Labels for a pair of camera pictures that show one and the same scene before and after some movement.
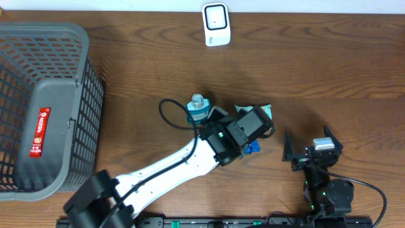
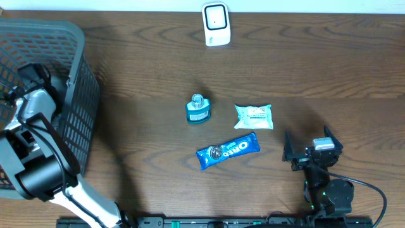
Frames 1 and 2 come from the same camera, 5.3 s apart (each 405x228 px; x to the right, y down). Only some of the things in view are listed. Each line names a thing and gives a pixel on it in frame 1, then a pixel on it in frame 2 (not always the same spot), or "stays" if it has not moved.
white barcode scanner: (216, 23) stays
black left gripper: (256, 138) → (59, 106)
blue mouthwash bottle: (198, 109) stays
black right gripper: (288, 153) stays
